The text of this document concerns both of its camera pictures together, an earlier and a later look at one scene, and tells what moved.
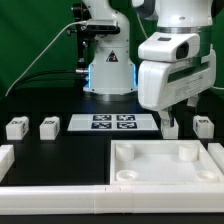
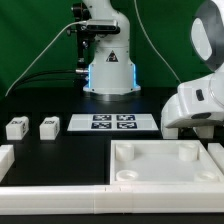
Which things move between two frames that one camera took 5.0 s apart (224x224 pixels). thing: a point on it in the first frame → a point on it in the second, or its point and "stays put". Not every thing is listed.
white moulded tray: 163,163 stays put
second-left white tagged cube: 49,128 stays put
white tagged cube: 203,127 stays put
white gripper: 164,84 → 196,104
